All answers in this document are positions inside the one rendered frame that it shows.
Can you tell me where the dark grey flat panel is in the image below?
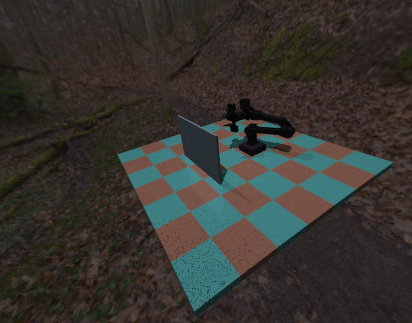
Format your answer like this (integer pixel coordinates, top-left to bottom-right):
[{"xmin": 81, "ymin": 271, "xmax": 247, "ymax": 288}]
[{"xmin": 177, "ymin": 115, "xmax": 221, "ymax": 184}]

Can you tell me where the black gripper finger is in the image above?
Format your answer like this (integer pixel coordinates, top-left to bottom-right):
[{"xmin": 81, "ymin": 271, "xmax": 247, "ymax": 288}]
[
  {"xmin": 222, "ymin": 109, "xmax": 234, "ymax": 118},
  {"xmin": 223, "ymin": 123, "xmax": 235, "ymax": 129}
]

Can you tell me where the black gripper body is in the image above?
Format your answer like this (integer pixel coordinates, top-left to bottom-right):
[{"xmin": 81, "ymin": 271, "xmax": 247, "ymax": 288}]
[{"xmin": 227, "ymin": 104, "xmax": 244, "ymax": 132}]

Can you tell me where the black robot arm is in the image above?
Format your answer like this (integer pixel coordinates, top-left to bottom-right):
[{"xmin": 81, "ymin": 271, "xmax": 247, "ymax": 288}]
[{"xmin": 240, "ymin": 99, "xmax": 296, "ymax": 145}]

